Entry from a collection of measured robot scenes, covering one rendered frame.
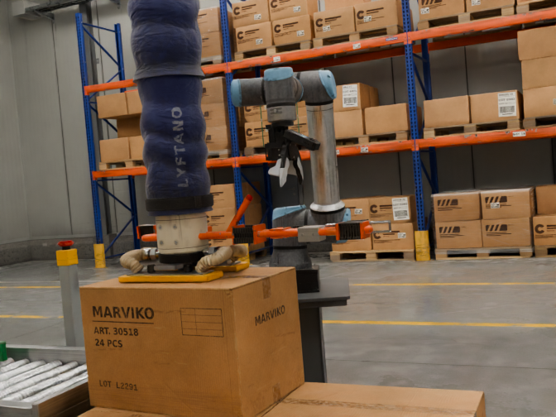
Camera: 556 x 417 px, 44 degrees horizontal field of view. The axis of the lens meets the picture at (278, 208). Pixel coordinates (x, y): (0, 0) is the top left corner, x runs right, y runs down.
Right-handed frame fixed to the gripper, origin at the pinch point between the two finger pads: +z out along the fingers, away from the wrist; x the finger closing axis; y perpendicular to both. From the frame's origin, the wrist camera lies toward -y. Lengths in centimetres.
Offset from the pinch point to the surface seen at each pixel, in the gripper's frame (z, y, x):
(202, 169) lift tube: -7.9, 31.6, 1.4
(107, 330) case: 41, 60, 22
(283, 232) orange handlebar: 13.8, 3.2, 3.4
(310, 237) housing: 15.7, -5.7, 3.3
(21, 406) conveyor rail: 62, 83, 39
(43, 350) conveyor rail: 63, 135, -25
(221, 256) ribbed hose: 19.9, 22.4, 9.7
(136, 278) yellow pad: 26, 51, 16
